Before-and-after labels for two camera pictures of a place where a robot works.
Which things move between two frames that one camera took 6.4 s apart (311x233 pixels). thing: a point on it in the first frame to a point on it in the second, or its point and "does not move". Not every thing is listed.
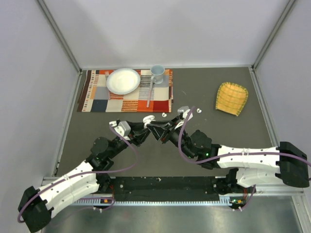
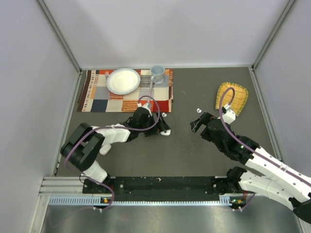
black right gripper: (164, 130) to (204, 118)
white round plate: (123, 81) does not move
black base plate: (165, 189) does not move
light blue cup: (157, 71) does not move
